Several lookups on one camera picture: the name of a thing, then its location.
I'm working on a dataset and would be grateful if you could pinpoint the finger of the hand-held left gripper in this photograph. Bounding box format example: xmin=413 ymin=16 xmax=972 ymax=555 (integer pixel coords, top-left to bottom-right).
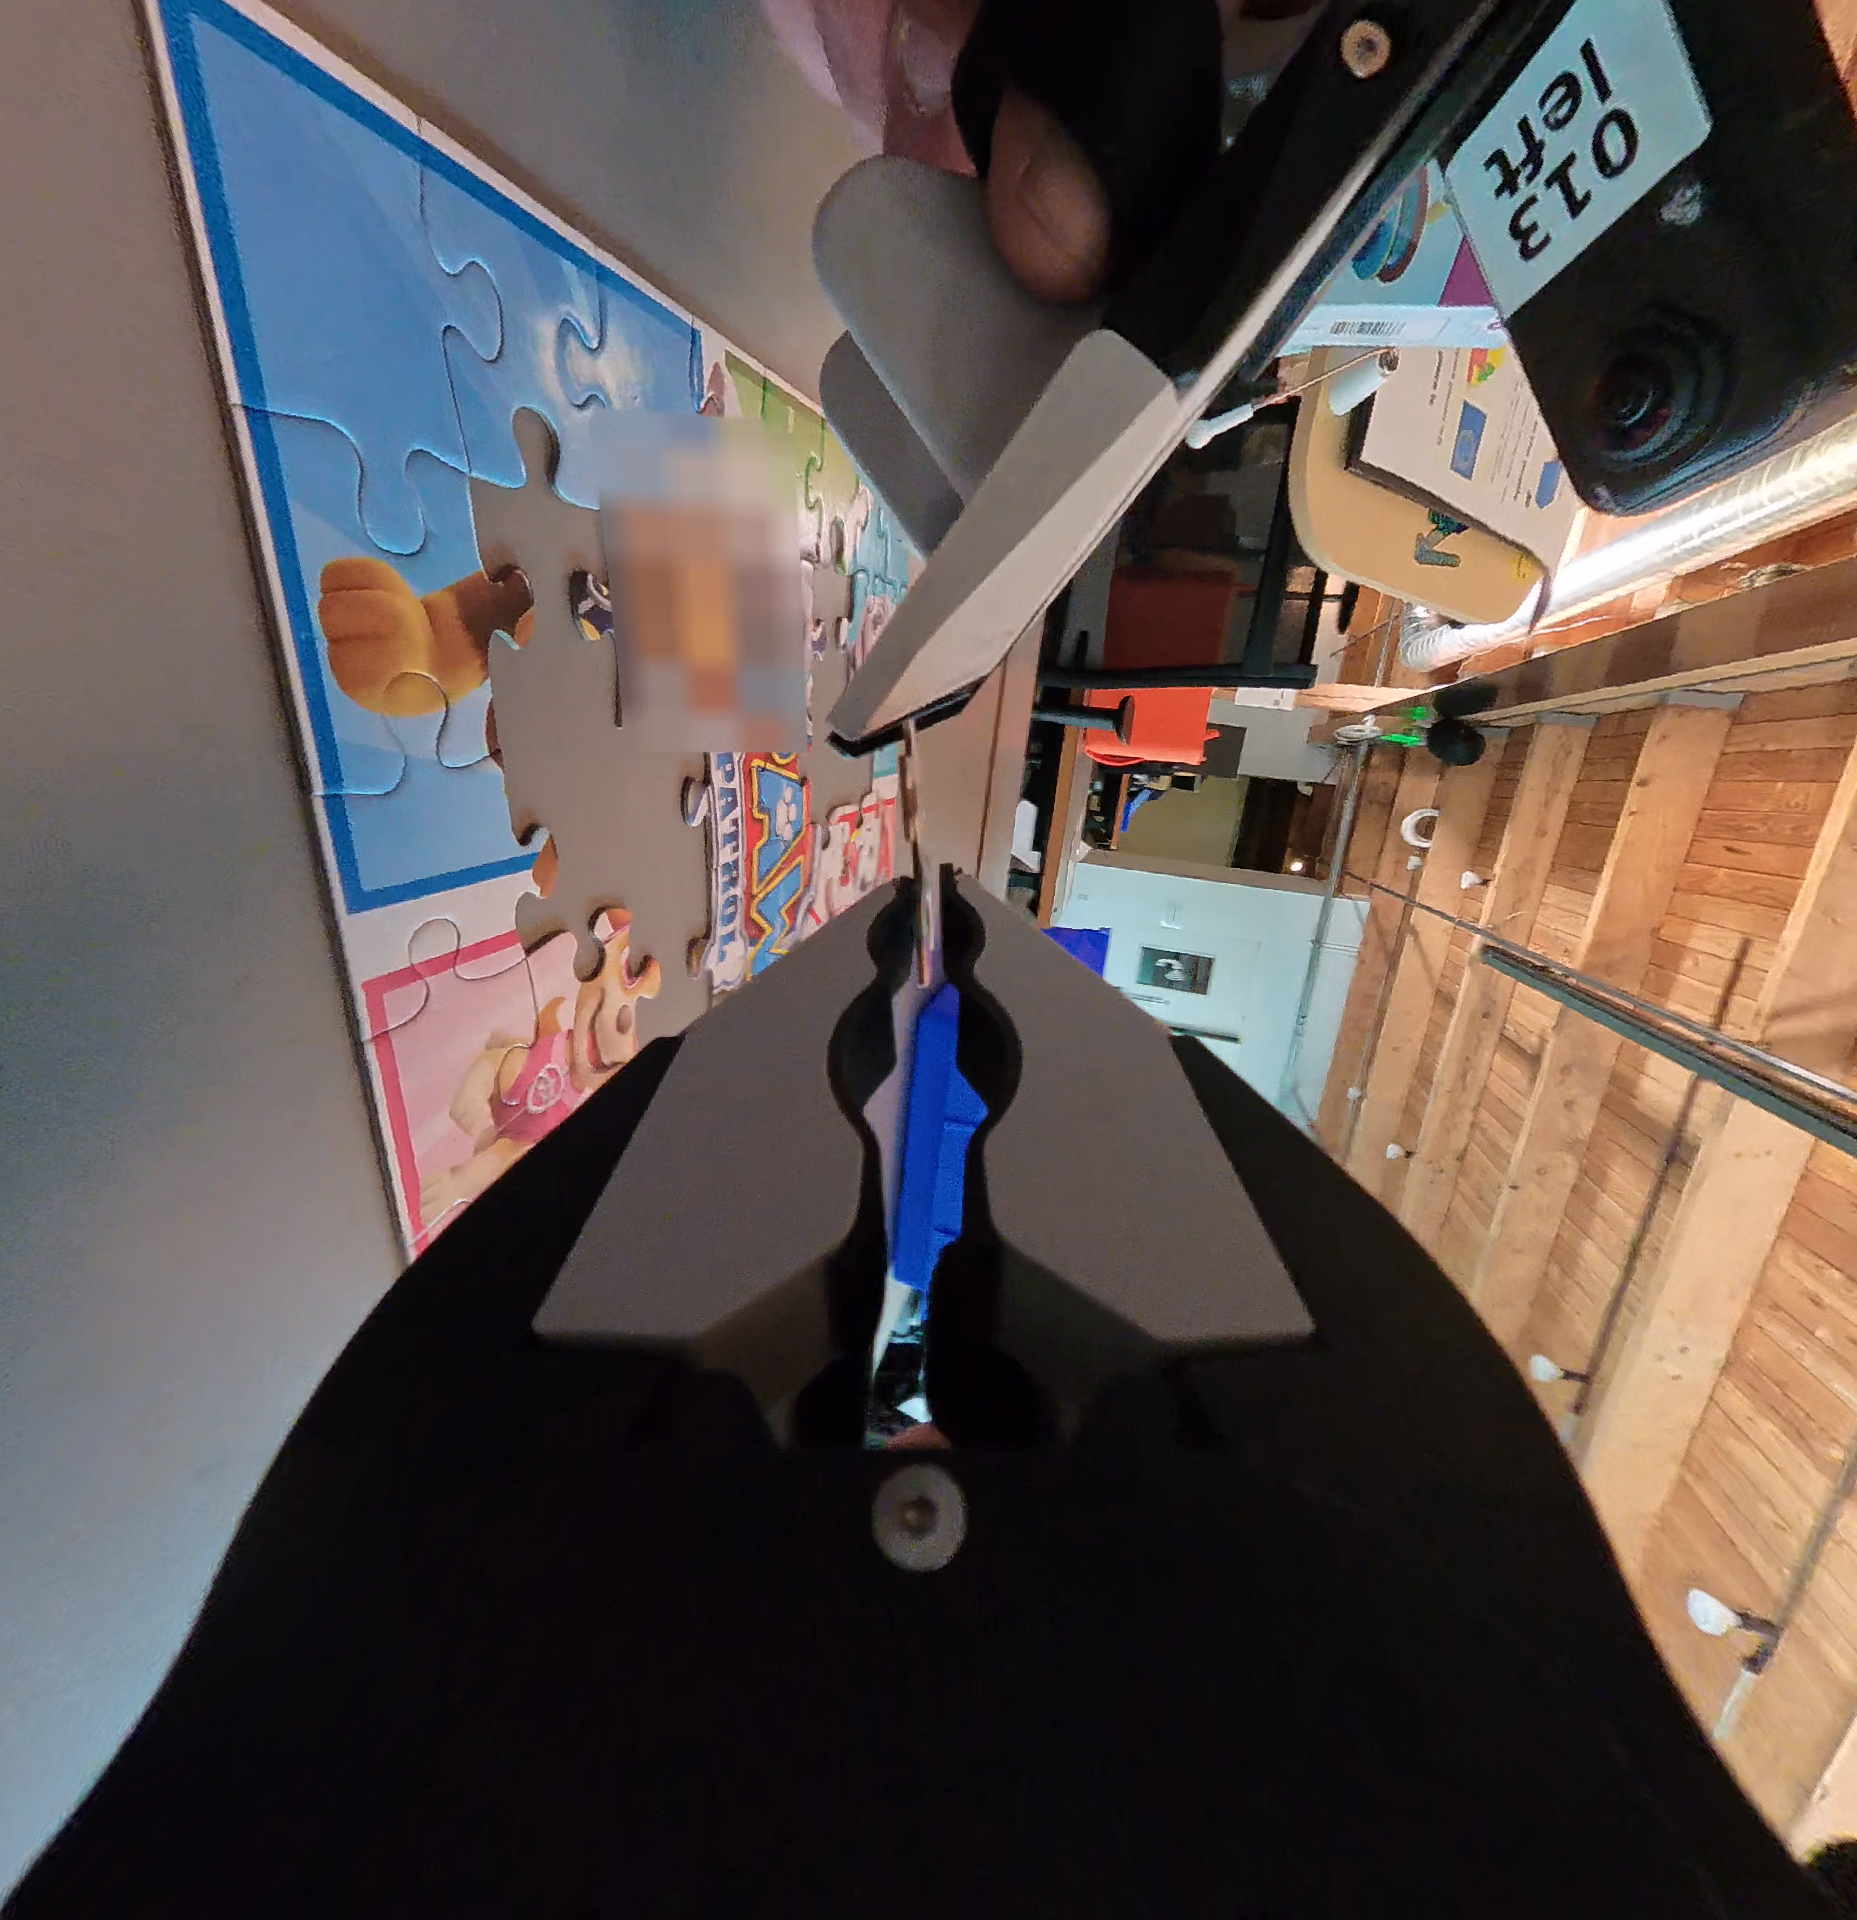
xmin=827 ymin=330 xmax=1184 ymax=756

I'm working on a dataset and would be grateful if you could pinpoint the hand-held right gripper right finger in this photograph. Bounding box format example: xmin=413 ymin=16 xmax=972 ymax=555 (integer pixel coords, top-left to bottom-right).
xmin=930 ymin=870 xmax=1316 ymax=1450

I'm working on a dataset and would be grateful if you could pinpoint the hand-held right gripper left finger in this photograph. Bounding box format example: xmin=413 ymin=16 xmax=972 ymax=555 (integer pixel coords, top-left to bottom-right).
xmin=536 ymin=877 xmax=932 ymax=1450

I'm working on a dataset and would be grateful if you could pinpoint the cardboard puzzle piece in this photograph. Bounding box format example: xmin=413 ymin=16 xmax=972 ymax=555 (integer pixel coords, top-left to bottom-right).
xmin=898 ymin=720 xmax=949 ymax=993

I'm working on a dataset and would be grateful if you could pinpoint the partly assembled cartoon jigsaw puzzle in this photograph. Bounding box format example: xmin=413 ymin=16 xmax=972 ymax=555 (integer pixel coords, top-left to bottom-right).
xmin=139 ymin=0 xmax=932 ymax=1261

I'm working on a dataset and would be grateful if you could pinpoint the person's left hand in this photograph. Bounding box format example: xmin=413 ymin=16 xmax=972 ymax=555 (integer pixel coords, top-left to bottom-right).
xmin=763 ymin=0 xmax=1116 ymax=302

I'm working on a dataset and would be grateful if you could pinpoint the blue storage bin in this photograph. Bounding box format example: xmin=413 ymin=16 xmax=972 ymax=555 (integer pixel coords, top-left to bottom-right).
xmin=888 ymin=928 xmax=1111 ymax=1299

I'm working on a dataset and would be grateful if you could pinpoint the white hanging rod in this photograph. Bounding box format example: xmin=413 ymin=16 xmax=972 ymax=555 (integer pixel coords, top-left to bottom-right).
xmin=1186 ymin=350 xmax=1397 ymax=453

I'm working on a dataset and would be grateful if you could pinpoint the red cabinet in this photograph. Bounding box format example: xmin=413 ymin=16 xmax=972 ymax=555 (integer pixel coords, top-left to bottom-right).
xmin=1085 ymin=571 xmax=1246 ymax=772

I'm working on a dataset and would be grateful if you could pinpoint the cartoon puzzle box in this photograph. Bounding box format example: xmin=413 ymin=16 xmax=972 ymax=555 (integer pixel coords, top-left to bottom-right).
xmin=1297 ymin=158 xmax=1508 ymax=359

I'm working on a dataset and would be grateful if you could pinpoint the black frame desk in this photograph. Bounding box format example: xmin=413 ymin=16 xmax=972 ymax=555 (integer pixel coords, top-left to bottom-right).
xmin=1038 ymin=405 xmax=1326 ymax=740

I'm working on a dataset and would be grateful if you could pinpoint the silver ventilation duct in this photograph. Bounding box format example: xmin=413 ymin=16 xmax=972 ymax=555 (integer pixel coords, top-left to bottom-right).
xmin=1400 ymin=405 xmax=1857 ymax=669

